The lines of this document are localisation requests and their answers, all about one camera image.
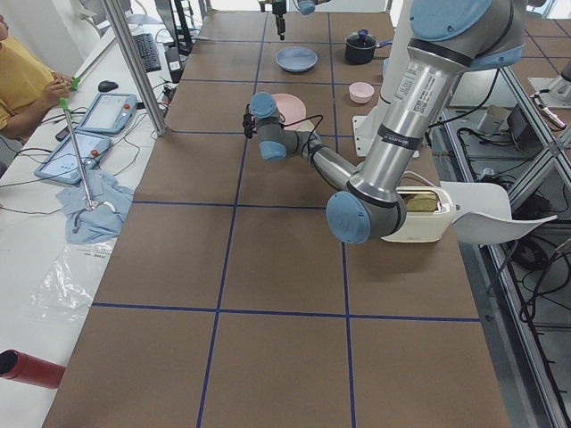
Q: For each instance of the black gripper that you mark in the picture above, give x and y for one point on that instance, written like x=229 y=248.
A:
x=246 y=125
x=279 y=12

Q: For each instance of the blue plate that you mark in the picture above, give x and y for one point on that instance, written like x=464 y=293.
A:
x=296 y=59

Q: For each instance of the pink plate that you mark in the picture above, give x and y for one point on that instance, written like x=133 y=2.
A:
x=291 y=108

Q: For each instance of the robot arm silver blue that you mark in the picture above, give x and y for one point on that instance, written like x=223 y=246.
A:
x=305 y=7
x=447 y=39

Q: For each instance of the dark blue pot with lid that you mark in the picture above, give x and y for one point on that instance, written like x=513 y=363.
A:
x=360 y=47

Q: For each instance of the pink bowl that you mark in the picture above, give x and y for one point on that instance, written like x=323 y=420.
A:
x=361 y=92

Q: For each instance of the black keyboard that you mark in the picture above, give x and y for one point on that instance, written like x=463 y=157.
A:
x=147 y=51

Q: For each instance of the upper teach pendant tablet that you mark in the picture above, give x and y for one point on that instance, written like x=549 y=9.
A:
x=108 y=114

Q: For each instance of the teach pendant tablet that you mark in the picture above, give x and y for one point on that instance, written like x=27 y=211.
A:
x=108 y=114
x=62 y=167

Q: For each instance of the black computer mouse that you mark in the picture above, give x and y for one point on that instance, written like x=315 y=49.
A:
x=107 y=86

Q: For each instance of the blue cloth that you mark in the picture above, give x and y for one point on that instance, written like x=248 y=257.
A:
x=86 y=225

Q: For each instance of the lower teach pendant tablet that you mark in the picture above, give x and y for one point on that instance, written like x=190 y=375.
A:
x=62 y=167

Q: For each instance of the cream toaster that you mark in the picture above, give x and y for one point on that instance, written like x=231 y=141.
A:
x=429 y=212

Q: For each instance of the person in yellow shirt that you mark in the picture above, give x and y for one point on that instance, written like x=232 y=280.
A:
x=29 y=88

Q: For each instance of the clear plastic bag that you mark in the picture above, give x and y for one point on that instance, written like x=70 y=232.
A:
x=66 y=293

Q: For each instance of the red cylinder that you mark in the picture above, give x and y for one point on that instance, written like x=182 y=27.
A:
x=23 y=368

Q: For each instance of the aluminium frame post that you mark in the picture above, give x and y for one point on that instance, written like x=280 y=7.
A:
x=116 y=17

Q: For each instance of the metal grabber stick green handle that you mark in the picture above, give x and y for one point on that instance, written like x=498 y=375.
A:
x=91 y=203

